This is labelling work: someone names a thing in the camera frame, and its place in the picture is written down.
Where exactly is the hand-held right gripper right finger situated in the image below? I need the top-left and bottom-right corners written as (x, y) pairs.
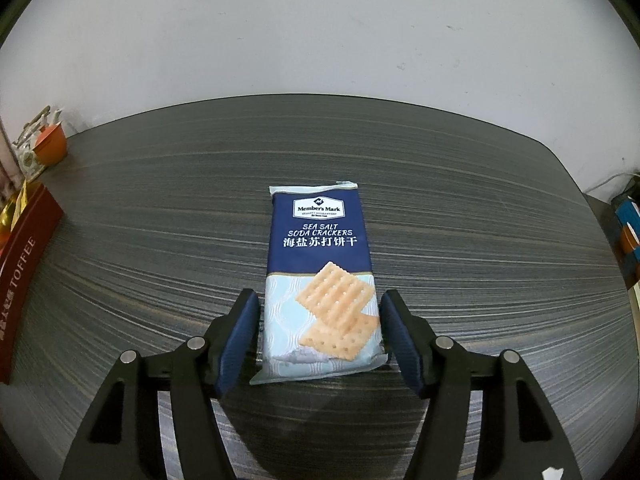
top-left (381, 290), bottom-right (583, 480)

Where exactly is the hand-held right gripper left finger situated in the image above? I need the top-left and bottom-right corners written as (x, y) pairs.
top-left (60, 288), bottom-right (261, 480)

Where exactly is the navy blue cracker packet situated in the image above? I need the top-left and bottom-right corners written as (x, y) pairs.
top-left (249, 180), bottom-right (389, 386)

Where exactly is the red and gold candy box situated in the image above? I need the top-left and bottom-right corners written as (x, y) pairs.
top-left (0, 182), bottom-right (65, 385)

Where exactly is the orange cup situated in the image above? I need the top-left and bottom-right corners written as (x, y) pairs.
top-left (32, 125), bottom-right (68, 167)

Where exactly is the floral ceramic teapot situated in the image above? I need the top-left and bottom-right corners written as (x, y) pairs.
top-left (11, 105), bottom-right (63, 183)

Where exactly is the white cable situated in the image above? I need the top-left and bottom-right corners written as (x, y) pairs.
top-left (584, 172), bottom-right (633, 195)

